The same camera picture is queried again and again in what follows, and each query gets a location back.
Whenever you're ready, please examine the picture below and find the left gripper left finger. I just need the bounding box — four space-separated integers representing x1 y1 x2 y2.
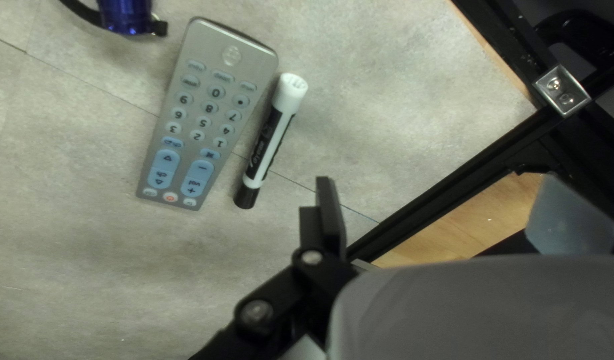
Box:
187 176 360 360

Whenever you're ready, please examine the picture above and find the black and white marker pen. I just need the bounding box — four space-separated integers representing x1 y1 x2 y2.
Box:
233 72 308 210

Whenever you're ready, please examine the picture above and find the black frame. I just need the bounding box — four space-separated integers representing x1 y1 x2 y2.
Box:
344 0 614 263

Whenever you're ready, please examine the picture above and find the silver remote control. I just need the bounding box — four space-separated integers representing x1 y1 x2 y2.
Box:
136 16 279 212

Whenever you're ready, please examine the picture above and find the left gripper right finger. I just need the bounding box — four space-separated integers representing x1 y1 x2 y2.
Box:
524 172 614 256

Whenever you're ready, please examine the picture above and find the blue flashlight with black strap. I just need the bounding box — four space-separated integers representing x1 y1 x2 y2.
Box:
57 0 169 38

